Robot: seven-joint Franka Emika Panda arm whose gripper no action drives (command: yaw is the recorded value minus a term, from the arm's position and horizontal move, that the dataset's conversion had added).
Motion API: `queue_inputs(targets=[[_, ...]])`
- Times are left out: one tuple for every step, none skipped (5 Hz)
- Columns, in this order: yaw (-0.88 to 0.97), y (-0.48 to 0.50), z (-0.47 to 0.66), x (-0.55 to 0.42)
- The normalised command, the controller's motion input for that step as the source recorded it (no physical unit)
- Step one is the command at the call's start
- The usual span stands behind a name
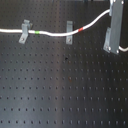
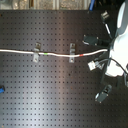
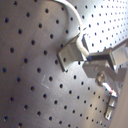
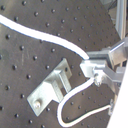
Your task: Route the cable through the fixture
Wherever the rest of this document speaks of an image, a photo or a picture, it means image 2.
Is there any white cable with coloured marks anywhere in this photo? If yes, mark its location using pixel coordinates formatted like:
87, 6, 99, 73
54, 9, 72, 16
0, 48, 110, 58

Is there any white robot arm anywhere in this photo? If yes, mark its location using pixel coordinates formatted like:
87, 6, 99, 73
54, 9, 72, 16
105, 0, 128, 77

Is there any white connector plug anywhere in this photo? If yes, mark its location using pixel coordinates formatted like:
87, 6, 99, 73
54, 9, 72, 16
88, 61, 99, 70

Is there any black perforated breadboard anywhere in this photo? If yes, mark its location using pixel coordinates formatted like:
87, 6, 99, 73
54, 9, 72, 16
0, 10, 128, 128

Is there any small grey connector top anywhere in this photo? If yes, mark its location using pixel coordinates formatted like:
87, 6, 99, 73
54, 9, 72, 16
101, 11, 110, 21

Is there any right metal cable clip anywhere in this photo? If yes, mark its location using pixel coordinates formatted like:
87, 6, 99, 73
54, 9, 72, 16
69, 43, 75, 63

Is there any metal cable clip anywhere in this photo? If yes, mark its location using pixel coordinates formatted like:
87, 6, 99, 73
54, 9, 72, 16
69, 43, 75, 63
33, 42, 41, 63

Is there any left metal cable clip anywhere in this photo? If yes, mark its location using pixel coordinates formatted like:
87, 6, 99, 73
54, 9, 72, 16
33, 42, 41, 63

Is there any black camera module upper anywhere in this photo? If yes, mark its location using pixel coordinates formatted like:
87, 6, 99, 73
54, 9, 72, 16
83, 35, 98, 45

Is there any black camera module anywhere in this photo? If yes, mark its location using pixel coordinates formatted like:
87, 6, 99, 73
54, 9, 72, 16
95, 85, 112, 103
83, 35, 98, 45

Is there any black cable loop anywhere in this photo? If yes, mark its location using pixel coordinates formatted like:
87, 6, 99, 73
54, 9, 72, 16
98, 57, 128, 75

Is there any black camera module lower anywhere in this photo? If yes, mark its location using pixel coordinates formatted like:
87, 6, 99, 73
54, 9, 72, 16
95, 85, 112, 103

